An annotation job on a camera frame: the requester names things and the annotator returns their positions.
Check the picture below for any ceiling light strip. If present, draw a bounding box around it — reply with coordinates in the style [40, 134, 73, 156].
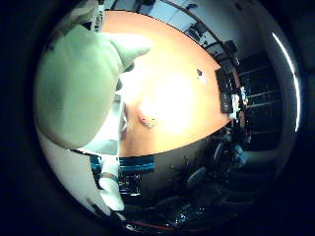
[271, 31, 302, 134]

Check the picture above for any black keyboard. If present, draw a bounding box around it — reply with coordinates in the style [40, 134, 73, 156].
[220, 91, 234, 115]

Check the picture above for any blue striped box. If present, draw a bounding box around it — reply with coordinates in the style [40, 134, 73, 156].
[118, 154, 156, 174]
[89, 154, 102, 173]

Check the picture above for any black equipment stand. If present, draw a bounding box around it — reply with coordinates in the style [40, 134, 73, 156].
[186, 21, 211, 43]

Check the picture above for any small black white object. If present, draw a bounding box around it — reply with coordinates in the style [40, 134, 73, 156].
[196, 68, 208, 85]

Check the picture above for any white open container box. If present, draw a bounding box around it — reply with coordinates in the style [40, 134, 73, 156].
[77, 94, 127, 156]

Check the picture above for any pale green plush toy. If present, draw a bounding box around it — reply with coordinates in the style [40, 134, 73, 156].
[33, 23, 154, 150]

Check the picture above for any black shelf cabinet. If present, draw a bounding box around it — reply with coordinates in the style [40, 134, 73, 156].
[237, 52, 284, 151]

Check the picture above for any grey office chair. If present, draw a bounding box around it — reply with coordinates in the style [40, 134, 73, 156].
[186, 166, 209, 191]

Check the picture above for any black monitor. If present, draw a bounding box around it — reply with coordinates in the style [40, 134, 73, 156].
[215, 65, 237, 96]

